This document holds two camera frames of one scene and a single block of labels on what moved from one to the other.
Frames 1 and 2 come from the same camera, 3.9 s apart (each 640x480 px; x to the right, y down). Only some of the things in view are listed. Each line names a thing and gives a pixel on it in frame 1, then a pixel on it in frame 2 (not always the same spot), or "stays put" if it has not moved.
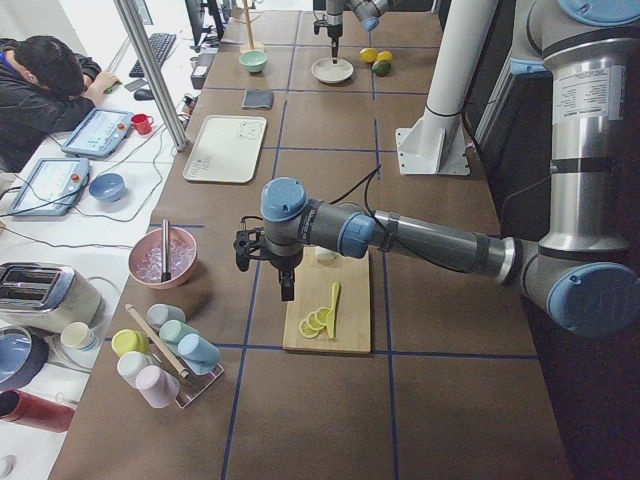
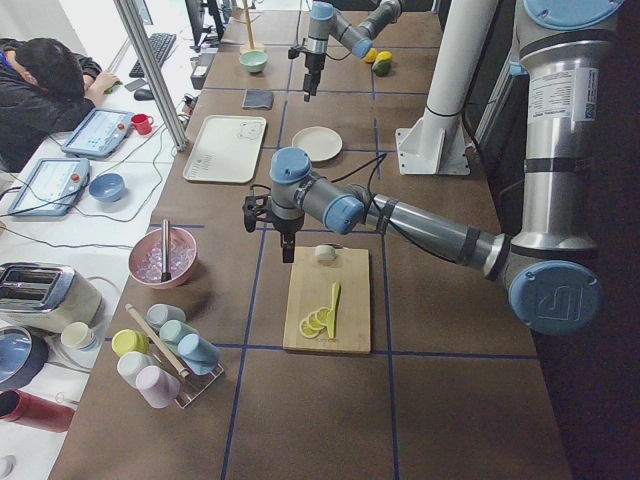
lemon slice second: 313,321 stays put
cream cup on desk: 79,336 stays put
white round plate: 328,72 -> 320,143
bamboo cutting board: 313,290 stays put
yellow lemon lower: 385,55 stays put
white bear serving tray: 227,149 stays put
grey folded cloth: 258,99 stays put
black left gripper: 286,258 -> 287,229
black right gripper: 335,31 -> 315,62
